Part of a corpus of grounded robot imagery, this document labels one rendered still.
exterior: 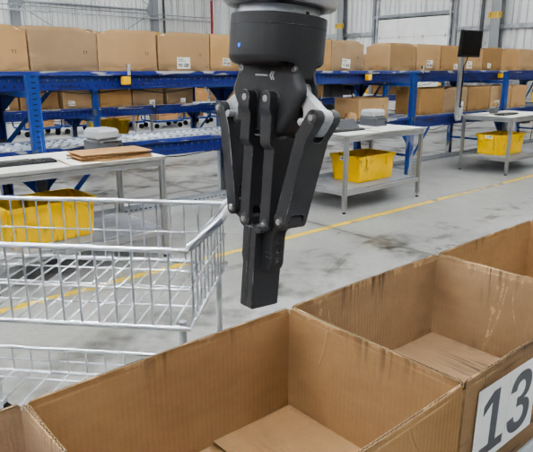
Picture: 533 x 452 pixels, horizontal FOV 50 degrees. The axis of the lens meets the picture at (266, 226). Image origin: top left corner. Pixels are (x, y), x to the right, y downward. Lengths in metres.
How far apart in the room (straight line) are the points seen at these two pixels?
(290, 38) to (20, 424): 0.49
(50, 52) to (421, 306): 4.38
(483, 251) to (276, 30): 0.95
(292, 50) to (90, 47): 4.88
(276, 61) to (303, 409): 0.60
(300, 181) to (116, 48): 5.00
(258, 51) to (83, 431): 0.49
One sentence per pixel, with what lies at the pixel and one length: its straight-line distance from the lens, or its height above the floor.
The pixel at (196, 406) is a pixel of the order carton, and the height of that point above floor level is 0.95.
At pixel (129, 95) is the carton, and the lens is 10.17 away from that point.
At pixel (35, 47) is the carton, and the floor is 1.57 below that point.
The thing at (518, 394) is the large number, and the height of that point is 0.98.
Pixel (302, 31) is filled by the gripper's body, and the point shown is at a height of 1.42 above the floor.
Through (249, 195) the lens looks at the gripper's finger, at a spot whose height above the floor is 1.29.
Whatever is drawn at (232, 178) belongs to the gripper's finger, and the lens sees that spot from 0.49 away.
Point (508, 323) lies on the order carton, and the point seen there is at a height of 0.96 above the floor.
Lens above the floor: 1.39
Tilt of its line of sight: 15 degrees down
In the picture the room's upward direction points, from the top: straight up
